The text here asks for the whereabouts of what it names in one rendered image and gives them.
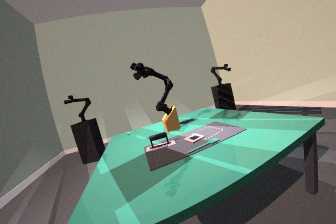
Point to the peach square tile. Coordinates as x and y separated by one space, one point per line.
194 138

